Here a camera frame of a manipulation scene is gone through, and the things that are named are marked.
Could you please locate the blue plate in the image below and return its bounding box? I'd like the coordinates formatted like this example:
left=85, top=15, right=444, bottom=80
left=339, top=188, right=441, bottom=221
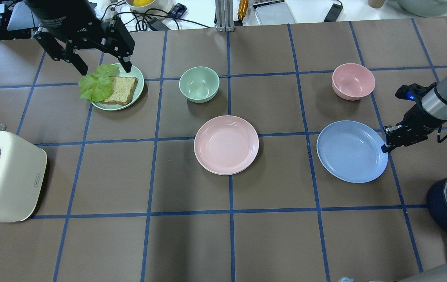
left=316, top=120, right=388, bottom=183

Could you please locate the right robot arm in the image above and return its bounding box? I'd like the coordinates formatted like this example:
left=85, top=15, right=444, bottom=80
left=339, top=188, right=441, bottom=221
left=381, top=76, right=447, bottom=153

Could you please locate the white toaster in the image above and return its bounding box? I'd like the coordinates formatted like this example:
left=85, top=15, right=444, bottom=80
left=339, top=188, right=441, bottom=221
left=0, top=131, right=47, bottom=222

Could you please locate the pink plate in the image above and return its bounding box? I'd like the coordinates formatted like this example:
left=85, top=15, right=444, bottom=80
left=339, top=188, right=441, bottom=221
left=193, top=115, right=259, bottom=175

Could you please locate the pink bowl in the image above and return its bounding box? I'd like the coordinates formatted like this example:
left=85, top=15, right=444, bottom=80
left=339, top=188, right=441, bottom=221
left=331, top=63, right=376, bottom=101

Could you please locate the digital kitchen scale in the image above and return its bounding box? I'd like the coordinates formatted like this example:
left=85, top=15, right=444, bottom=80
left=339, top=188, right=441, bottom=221
left=252, top=0, right=296, bottom=25

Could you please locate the black power adapter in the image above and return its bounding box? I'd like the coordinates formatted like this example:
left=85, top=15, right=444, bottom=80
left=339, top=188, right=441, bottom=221
left=323, top=4, right=343, bottom=22

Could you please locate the beige bowl with toys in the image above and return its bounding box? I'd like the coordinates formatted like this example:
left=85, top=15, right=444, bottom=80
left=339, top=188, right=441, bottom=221
left=125, top=0, right=175, bottom=14

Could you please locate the green lettuce leaf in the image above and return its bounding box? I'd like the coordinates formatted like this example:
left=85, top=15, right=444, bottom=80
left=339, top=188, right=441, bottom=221
left=78, top=64, right=119, bottom=102

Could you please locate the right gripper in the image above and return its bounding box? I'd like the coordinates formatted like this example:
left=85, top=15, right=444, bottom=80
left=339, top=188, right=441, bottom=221
left=381, top=83, right=443, bottom=154

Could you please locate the green plate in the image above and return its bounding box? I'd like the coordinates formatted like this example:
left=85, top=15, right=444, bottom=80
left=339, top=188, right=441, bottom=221
left=91, top=63, right=145, bottom=111

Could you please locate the green bowl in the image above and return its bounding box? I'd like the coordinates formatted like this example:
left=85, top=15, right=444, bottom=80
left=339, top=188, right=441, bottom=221
left=179, top=66, right=220, bottom=103

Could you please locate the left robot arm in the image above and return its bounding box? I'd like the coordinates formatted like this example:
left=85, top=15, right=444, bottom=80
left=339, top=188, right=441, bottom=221
left=24, top=0, right=134, bottom=75

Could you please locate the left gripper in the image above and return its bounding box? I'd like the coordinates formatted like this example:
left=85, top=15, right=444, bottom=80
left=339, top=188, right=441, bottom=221
left=34, top=16, right=134, bottom=76

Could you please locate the aluminium frame post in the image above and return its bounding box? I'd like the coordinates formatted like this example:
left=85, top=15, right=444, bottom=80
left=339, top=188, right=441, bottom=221
left=215, top=0, right=235, bottom=32

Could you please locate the bread slice on plate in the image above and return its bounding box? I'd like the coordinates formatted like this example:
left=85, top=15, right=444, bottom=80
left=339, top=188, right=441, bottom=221
left=100, top=76, right=138, bottom=105

